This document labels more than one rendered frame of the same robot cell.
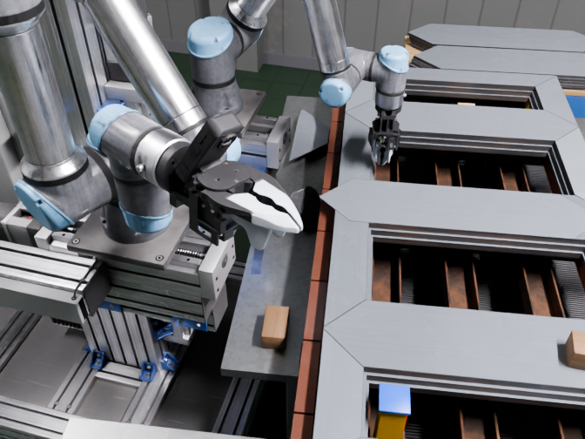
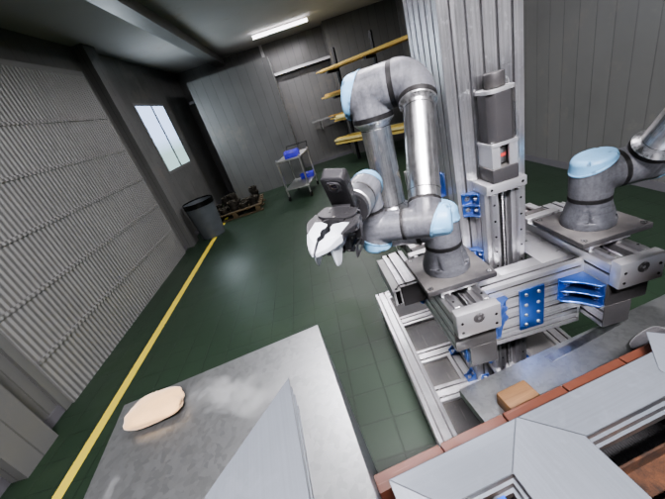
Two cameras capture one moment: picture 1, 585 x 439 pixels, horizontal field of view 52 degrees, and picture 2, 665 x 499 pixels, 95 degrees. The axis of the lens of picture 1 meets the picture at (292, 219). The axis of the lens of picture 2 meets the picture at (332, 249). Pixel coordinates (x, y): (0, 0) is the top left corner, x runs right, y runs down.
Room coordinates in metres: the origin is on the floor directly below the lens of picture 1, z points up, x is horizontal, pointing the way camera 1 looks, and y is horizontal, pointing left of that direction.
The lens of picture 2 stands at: (0.44, -0.42, 1.65)
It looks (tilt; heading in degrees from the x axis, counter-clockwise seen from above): 26 degrees down; 76
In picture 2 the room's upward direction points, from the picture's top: 18 degrees counter-clockwise
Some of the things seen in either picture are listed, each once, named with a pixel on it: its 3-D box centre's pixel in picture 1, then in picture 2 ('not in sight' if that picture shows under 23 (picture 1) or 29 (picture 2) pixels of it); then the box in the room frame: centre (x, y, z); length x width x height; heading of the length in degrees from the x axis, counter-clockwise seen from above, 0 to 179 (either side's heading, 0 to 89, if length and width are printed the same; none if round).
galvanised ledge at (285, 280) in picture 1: (292, 204); (651, 336); (1.47, 0.00, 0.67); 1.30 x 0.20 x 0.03; 173
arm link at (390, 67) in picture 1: (391, 70); not in sight; (1.40, -0.25, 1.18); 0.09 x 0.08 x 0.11; 67
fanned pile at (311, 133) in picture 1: (312, 134); not in sight; (1.82, -0.07, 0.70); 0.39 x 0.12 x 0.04; 173
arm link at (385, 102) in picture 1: (390, 97); not in sight; (1.40, -0.26, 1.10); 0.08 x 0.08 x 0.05
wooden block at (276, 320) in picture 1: (275, 327); (518, 399); (0.95, 0.04, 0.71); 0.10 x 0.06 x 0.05; 174
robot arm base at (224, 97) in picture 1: (215, 90); (588, 207); (1.46, 0.21, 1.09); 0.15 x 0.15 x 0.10
